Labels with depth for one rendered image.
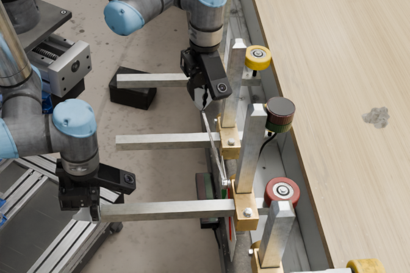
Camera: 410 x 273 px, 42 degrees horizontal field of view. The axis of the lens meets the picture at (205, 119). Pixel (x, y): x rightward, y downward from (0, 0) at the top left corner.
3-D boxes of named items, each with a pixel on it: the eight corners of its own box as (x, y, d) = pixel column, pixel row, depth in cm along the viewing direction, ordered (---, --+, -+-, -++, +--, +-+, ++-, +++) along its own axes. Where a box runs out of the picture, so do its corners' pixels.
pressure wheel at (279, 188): (262, 232, 129) (269, 203, 121) (256, 204, 134) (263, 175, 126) (294, 230, 130) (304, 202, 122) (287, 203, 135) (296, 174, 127)
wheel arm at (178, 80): (117, 91, 162) (116, 80, 159) (117, 83, 164) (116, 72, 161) (259, 88, 167) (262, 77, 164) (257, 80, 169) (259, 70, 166)
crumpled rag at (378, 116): (378, 133, 140) (381, 126, 138) (357, 117, 144) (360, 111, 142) (398, 118, 144) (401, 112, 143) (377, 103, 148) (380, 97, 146)
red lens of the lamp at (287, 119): (267, 125, 109) (269, 117, 108) (262, 104, 113) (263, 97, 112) (296, 124, 110) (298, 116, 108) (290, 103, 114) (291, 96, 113)
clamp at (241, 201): (235, 231, 126) (237, 219, 122) (227, 185, 135) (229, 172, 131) (258, 230, 126) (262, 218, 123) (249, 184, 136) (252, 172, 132)
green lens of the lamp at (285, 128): (265, 133, 111) (267, 126, 110) (260, 113, 115) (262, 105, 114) (294, 132, 112) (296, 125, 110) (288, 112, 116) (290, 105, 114)
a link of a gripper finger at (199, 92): (193, 97, 140) (195, 70, 133) (203, 112, 136) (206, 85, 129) (182, 100, 139) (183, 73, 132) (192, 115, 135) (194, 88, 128)
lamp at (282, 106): (254, 183, 123) (268, 116, 108) (250, 164, 127) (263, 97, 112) (279, 181, 124) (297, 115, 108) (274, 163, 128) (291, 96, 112)
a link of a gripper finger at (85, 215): (74, 222, 125) (70, 198, 119) (100, 221, 126) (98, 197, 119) (74, 234, 123) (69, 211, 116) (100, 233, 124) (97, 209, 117)
